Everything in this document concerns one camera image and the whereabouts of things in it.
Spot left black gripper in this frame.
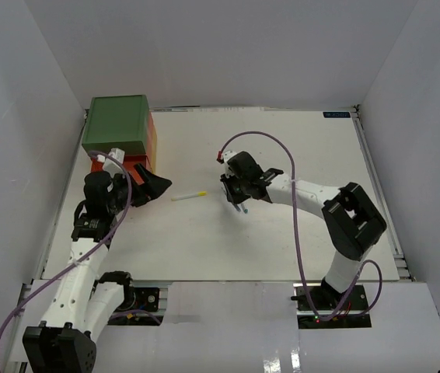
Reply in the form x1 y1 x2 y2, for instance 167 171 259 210
108 163 172 214

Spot orange drawer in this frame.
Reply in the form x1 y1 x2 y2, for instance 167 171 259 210
123 155 153 184

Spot yellow cap thin pen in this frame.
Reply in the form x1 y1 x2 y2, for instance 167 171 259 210
171 191 208 202

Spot green top drawer box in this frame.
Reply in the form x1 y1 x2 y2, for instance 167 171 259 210
82 95 150 155

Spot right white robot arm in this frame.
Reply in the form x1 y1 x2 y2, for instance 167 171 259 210
217 151 387 310

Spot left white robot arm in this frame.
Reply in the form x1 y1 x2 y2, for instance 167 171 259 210
22 165 172 372

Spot stacked orange yellow drawers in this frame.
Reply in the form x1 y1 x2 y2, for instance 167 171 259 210
145 113 157 171

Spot blue logo sticker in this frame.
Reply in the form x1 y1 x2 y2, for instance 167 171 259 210
323 111 351 119

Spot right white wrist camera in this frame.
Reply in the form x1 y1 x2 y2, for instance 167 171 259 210
216 150 237 165

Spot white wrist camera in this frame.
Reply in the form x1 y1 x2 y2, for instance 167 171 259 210
216 150 237 165
91 148 125 176

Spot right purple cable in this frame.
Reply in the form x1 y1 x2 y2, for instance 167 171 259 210
218 131 384 322

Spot purple cable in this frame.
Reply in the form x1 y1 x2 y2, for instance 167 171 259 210
0 150 132 373
218 131 384 322

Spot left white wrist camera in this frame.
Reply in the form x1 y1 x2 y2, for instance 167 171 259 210
91 148 125 176

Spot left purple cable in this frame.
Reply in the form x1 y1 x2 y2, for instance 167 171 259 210
0 150 132 373

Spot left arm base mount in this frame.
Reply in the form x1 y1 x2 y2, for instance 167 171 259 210
108 286 168 326

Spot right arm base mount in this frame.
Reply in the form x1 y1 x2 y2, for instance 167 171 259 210
291 285 372 330

